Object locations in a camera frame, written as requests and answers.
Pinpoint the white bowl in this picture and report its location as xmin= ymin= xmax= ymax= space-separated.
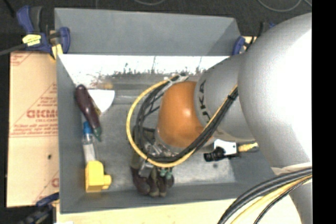
xmin=88 ymin=89 xmax=116 ymax=114

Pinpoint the black cylinder on white bracket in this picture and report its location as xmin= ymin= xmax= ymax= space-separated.
xmin=204 ymin=138 xmax=259 ymax=163

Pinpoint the brown cardboard board red print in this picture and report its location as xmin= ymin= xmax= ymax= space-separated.
xmin=5 ymin=50 xmax=60 ymax=208

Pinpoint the grey metal bin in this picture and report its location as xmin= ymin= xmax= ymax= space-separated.
xmin=54 ymin=7 xmax=277 ymax=213

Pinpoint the purple toy eggplant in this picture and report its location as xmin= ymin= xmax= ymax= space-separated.
xmin=74 ymin=84 xmax=103 ymax=143

